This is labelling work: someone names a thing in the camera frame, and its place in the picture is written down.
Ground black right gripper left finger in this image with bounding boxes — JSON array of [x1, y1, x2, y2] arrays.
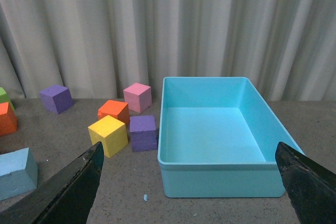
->
[[1, 142, 104, 223]]

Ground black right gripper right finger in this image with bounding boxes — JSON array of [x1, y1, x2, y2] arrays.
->
[[275, 142, 335, 223]]

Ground yellow foam block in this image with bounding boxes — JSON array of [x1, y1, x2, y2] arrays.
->
[[88, 115, 128, 158]]

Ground orange foam block left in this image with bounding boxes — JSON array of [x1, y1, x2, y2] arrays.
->
[[0, 102, 17, 136]]

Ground orange foam block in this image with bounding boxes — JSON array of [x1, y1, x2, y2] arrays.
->
[[0, 102, 17, 136], [98, 100, 130, 125]]

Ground purple foam block rear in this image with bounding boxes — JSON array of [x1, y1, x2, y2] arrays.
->
[[39, 84, 74, 114]]

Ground purple foam block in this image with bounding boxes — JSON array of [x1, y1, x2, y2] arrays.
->
[[39, 84, 74, 114], [130, 115, 158, 152]]

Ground orange foam block right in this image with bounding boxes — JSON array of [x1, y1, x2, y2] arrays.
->
[[98, 100, 130, 125]]

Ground purple foam block right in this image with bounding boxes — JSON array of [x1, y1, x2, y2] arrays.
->
[[130, 115, 158, 152]]

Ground light blue plastic bin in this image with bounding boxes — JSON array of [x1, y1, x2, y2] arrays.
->
[[157, 77, 298, 198]]

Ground green foam block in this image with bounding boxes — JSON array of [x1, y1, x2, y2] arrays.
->
[[0, 87, 15, 111]]

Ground pink foam block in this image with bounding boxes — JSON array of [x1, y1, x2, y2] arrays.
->
[[123, 82, 152, 113]]

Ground grey curtain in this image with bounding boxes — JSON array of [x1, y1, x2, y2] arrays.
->
[[1, 0, 335, 101]]

